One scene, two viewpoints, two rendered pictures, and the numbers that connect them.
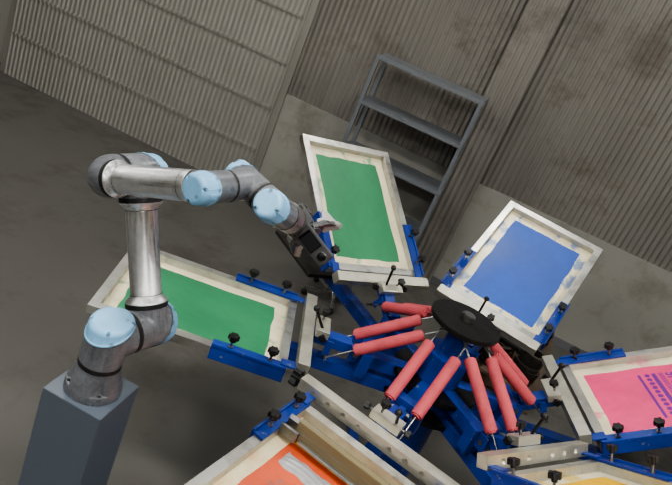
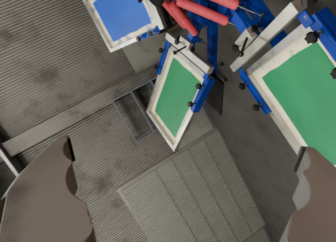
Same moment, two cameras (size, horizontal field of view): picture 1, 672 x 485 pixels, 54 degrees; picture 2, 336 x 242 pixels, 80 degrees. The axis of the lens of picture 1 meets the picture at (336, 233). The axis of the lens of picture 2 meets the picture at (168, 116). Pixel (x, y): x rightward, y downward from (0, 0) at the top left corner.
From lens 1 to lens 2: 1.67 m
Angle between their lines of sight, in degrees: 11
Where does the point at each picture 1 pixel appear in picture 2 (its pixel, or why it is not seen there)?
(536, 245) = (109, 22)
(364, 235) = (180, 83)
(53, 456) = not seen: outside the picture
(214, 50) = (191, 181)
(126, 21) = (212, 210)
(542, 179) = (113, 59)
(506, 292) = (133, 4)
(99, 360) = not seen: outside the picture
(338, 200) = (180, 109)
